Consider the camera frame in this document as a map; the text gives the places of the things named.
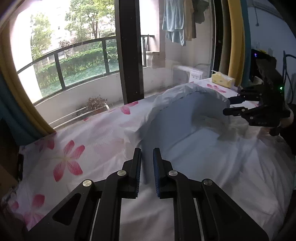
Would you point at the dark sliding door frame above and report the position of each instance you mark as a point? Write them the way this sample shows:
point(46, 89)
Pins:
point(129, 51)

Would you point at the white outdoor air conditioner unit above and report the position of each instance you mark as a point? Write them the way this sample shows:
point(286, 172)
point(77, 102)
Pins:
point(185, 74)

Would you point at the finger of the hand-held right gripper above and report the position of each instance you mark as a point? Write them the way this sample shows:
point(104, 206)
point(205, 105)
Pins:
point(248, 93)
point(235, 111)

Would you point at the pink floral bed sheet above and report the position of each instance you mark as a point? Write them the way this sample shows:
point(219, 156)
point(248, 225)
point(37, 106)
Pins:
point(81, 143)

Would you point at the black electronic device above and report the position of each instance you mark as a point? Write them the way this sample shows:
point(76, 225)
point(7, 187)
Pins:
point(262, 62)

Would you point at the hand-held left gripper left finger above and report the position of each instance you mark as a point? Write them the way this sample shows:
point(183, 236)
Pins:
point(138, 173)

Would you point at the yellow tissue pack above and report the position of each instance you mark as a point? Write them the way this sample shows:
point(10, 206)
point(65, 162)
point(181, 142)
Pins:
point(223, 80)

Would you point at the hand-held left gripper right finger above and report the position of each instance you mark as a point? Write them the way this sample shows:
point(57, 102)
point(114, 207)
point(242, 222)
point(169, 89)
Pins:
point(155, 173)

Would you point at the teal curtain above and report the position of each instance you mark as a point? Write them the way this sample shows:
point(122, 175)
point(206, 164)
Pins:
point(13, 111)
point(247, 39)

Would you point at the light blue hanging towel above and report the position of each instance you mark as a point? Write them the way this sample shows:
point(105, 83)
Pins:
point(173, 18)

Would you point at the yellow curtain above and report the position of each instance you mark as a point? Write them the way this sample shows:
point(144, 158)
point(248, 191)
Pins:
point(20, 92)
point(235, 41)

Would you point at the beige hanging garment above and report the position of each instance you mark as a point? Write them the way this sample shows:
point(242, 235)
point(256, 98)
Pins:
point(190, 20)

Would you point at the balcony railing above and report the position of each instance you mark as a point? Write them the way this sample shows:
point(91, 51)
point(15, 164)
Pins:
point(60, 69)

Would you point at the dark hanging garment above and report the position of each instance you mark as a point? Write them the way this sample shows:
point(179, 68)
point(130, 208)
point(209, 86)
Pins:
point(200, 10)

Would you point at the large white garment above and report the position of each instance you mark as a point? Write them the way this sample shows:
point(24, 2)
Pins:
point(203, 150)

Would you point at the dark door side frame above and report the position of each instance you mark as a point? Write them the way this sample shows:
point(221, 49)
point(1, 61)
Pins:
point(219, 34)

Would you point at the potted plant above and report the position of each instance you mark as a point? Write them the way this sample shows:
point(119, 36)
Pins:
point(96, 103)

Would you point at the balcony cardboard box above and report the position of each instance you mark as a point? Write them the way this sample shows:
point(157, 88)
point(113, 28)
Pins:
point(157, 60)

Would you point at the green hedge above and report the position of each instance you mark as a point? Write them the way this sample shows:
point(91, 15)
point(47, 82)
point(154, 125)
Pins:
point(81, 64)

